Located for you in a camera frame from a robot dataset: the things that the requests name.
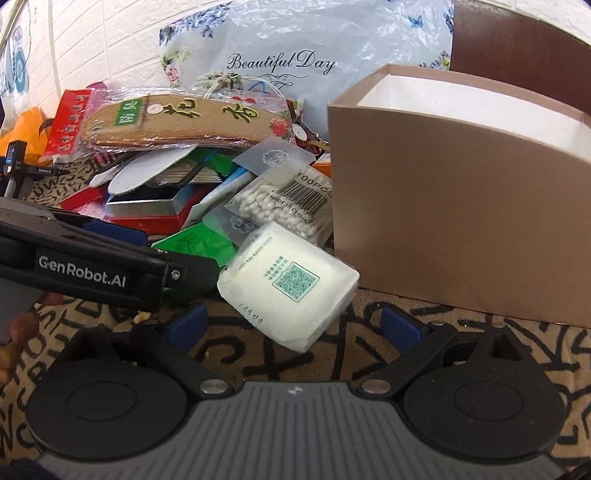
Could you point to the white insole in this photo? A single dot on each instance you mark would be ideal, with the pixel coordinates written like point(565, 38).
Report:
point(144, 167)

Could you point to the dark brown wooden board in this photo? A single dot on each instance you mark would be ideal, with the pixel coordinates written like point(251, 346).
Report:
point(496, 43)

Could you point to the red metal tin box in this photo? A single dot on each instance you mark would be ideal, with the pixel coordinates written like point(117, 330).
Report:
point(155, 211)

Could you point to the black phone tripod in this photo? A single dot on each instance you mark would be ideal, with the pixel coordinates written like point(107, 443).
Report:
point(16, 170)

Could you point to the blue white cream tube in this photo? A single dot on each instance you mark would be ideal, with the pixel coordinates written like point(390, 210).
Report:
point(221, 193)

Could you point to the floral plastic bag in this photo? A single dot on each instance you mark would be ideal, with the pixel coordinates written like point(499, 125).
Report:
point(308, 50)

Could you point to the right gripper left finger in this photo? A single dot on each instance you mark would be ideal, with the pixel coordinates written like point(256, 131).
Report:
point(166, 346)

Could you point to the person's left hand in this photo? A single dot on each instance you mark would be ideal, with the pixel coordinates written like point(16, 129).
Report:
point(23, 328)

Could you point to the red chinese packet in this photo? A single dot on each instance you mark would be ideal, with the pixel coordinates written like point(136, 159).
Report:
point(62, 129)

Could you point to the tan cardboard storage box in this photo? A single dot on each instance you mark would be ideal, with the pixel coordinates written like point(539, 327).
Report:
point(465, 191)

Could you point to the orange bag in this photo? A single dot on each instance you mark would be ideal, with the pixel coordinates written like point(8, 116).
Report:
point(28, 128)

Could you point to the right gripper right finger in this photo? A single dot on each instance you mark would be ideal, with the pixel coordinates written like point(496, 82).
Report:
point(420, 346)

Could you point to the cotton swab bag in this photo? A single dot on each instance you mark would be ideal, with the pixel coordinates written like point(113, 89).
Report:
point(302, 205)

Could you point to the letter print table cloth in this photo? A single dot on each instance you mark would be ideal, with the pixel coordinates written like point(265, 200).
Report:
point(350, 350)

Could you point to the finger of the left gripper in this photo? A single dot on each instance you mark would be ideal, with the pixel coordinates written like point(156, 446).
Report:
point(101, 227)
point(189, 272)

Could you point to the brown insole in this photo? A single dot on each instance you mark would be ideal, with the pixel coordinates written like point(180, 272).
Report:
point(135, 119)

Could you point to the green packet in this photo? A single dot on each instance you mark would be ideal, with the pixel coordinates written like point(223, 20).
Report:
point(199, 240)

